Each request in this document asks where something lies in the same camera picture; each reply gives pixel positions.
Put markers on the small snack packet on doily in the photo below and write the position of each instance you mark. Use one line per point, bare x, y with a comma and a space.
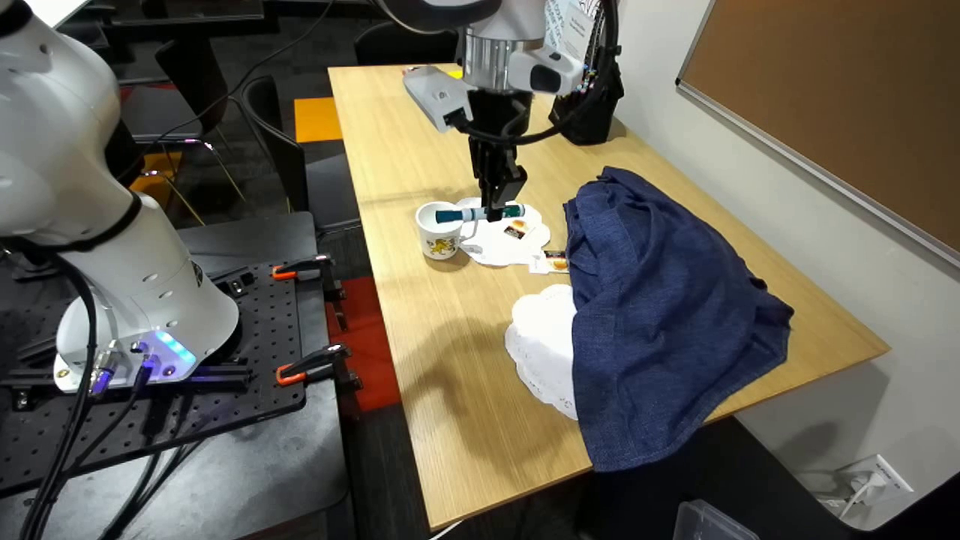
518, 233

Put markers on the white ceramic mug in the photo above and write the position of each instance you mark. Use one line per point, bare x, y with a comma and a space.
440, 236

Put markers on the dark blue cloth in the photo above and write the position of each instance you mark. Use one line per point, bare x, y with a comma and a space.
668, 323

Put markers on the green marker pen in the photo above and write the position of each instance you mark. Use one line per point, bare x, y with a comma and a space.
476, 213

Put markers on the white power strip on floor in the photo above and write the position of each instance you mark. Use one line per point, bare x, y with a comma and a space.
855, 491

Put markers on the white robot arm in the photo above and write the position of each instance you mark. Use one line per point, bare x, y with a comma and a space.
155, 317

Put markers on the orange black clamp upper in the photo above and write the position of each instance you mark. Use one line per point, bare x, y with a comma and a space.
292, 272

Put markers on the white paper doily under cloth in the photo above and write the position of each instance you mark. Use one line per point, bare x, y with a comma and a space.
541, 346

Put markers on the orange black clamp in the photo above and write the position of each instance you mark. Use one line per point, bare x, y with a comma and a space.
313, 367
292, 272

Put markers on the orange black clamp lower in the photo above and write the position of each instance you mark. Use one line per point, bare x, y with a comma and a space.
313, 367

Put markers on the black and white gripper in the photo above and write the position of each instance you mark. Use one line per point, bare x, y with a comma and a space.
502, 77

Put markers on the brown cork pinboard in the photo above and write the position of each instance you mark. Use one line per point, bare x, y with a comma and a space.
863, 94

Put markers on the black perforated mounting board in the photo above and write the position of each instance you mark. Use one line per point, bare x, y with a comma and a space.
227, 393

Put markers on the yellow colouring book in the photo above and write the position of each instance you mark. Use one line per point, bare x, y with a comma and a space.
440, 94

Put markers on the black pen holder bag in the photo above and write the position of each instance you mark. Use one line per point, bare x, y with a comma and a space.
586, 118

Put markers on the small snack packet on table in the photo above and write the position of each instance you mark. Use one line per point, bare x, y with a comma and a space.
546, 266

